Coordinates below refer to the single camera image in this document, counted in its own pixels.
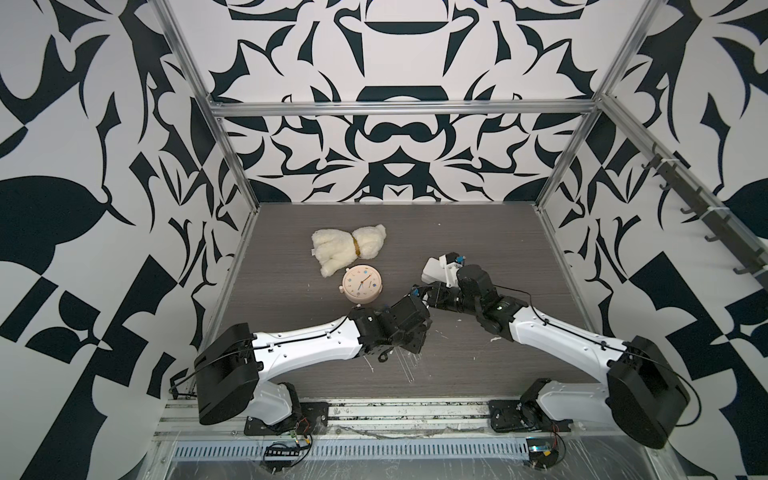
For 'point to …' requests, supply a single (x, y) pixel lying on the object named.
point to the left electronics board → (279, 456)
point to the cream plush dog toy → (337, 248)
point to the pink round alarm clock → (362, 284)
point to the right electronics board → (546, 451)
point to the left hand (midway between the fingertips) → (421, 326)
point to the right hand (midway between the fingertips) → (418, 286)
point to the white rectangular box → (433, 272)
